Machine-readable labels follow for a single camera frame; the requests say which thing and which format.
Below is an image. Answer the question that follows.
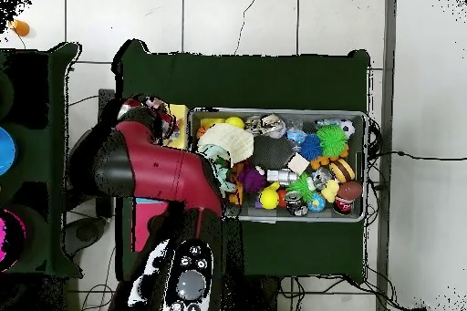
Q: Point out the mint green knitted cloth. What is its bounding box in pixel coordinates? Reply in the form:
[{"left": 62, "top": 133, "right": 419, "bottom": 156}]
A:
[{"left": 198, "top": 143, "right": 237, "bottom": 193}]

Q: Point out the confetti print cloth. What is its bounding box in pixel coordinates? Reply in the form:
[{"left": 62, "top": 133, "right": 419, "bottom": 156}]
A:
[{"left": 117, "top": 95, "right": 182, "bottom": 144}]

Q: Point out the wooden box with three holes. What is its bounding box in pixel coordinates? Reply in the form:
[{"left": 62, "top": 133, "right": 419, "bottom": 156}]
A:
[{"left": 130, "top": 102, "right": 191, "bottom": 253}]

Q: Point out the cream knitted cloth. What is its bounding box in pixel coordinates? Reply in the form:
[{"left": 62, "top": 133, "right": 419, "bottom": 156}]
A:
[{"left": 196, "top": 122, "right": 255, "bottom": 166}]

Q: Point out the purple spiky monster toy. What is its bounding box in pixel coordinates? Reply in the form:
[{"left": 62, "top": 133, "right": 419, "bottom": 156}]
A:
[{"left": 236, "top": 165, "right": 267, "bottom": 194}]

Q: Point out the plain yellow ball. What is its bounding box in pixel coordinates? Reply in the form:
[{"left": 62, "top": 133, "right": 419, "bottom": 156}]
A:
[{"left": 224, "top": 116, "right": 245, "bottom": 130}]

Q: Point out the silver drink can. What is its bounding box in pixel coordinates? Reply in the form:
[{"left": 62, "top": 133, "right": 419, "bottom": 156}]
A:
[{"left": 259, "top": 113, "right": 287, "bottom": 140}]

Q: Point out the small blue spiky puffer ball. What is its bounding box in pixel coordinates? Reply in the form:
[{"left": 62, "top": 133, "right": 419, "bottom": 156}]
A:
[{"left": 298, "top": 133, "right": 324, "bottom": 161}]

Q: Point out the green spiky puffer ball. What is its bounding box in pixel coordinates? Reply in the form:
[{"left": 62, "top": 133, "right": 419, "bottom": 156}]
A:
[{"left": 316, "top": 124, "right": 348, "bottom": 159}]

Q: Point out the brown toy football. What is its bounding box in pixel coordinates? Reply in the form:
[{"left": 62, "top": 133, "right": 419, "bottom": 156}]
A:
[{"left": 337, "top": 180, "right": 363, "bottom": 201}]

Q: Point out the dark green side table cloth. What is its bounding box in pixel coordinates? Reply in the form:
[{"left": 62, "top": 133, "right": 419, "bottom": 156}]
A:
[{"left": 0, "top": 42, "right": 83, "bottom": 277}]

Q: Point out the blue bowl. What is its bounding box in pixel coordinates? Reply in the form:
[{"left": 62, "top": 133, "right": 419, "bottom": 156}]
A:
[{"left": 0, "top": 126, "right": 18, "bottom": 177}]

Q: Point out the magenta bowl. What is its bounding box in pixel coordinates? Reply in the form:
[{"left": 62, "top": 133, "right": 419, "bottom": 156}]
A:
[{"left": 0, "top": 207, "right": 26, "bottom": 274}]

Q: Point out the small orange floor object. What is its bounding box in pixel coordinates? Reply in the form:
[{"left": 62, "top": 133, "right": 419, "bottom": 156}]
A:
[{"left": 10, "top": 19, "right": 31, "bottom": 37}]

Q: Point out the shallow wire mesh bin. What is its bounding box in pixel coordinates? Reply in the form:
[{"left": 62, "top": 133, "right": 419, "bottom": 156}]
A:
[{"left": 187, "top": 107, "right": 368, "bottom": 223}]

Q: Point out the black frame beside table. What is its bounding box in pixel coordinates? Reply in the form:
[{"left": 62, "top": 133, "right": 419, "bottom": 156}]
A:
[{"left": 64, "top": 88, "right": 117, "bottom": 258}]

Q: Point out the black floor cable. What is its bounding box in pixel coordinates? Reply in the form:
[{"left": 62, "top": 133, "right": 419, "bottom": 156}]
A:
[{"left": 366, "top": 150, "right": 467, "bottom": 161}]

